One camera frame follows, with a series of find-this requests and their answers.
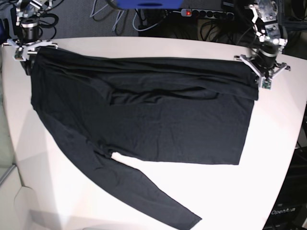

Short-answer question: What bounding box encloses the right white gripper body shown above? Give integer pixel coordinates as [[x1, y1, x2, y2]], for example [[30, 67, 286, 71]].
[[6, 39, 58, 60]]

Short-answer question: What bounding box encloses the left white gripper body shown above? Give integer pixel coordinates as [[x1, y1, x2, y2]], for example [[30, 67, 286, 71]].
[[234, 55, 291, 89]]

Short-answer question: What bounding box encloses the dark navy long-sleeve shirt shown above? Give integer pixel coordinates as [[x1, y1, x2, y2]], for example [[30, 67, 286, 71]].
[[31, 47, 259, 230]]

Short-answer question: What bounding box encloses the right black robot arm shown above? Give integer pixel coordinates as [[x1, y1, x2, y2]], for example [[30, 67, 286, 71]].
[[3, 0, 59, 76]]

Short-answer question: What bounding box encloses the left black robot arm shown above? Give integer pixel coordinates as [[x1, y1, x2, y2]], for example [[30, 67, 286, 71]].
[[234, 0, 291, 89]]

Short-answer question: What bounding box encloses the black power adapter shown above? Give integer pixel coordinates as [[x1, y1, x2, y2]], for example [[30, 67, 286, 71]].
[[7, 5, 22, 38]]

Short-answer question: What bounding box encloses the blue plastic box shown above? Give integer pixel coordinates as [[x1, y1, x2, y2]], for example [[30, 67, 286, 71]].
[[117, 0, 183, 9]]

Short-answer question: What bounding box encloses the black OpenArm control box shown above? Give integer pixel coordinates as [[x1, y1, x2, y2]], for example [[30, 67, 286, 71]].
[[263, 147, 307, 230]]

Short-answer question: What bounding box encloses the white cable bundle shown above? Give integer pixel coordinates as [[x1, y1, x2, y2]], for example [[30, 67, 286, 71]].
[[90, 0, 166, 34]]

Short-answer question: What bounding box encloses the white power strip red switch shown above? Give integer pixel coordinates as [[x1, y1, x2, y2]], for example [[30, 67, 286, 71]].
[[178, 8, 235, 21]]

